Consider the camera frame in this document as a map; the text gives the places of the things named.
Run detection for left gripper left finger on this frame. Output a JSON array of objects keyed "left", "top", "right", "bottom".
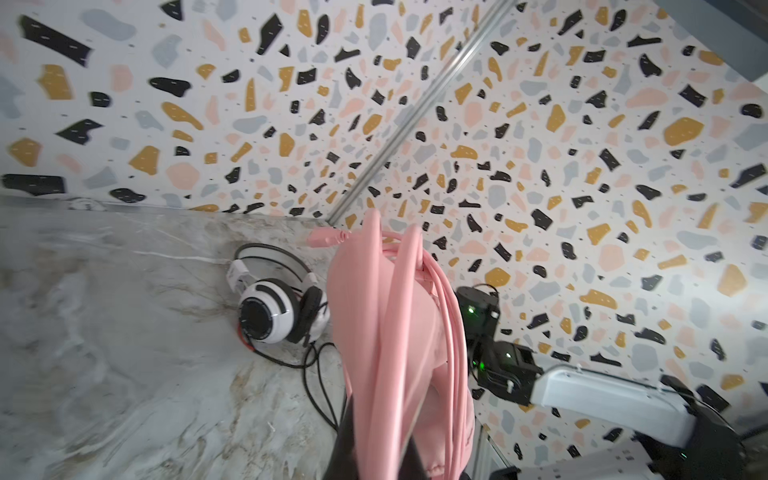
[{"left": 322, "top": 397, "right": 359, "bottom": 480}]

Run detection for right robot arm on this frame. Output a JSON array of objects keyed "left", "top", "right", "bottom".
[{"left": 455, "top": 286, "right": 747, "bottom": 479}]

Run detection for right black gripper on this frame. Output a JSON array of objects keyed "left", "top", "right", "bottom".
[{"left": 455, "top": 285, "right": 500, "bottom": 354}]

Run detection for pink headphones with cable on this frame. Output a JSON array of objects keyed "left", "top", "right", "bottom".
[{"left": 307, "top": 209, "right": 475, "bottom": 479}]

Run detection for white black headphones with cable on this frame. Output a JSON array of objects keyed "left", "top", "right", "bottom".
[{"left": 226, "top": 243, "right": 339, "bottom": 431}]

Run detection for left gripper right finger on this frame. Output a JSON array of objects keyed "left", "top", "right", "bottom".
[{"left": 400, "top": 438, "right": 428, "bottom": 480}]

